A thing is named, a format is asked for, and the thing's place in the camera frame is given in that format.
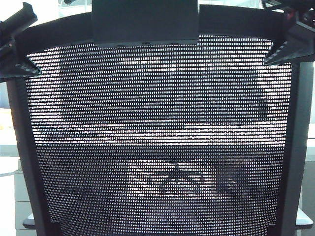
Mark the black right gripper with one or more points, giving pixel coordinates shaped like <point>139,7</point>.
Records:
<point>305,12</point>

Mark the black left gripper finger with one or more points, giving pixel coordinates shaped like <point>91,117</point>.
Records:
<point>19,70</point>
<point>24,17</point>

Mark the black mesh office chair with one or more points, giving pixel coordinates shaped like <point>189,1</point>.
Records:
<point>157,98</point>

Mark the black star chair base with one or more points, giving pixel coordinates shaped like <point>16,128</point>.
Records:
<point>180,175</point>

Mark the grey desk partition screen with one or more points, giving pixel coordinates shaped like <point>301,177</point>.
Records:
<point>4,96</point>

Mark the grey drawer cabinet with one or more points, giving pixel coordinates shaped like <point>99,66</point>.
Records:
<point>24,191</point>

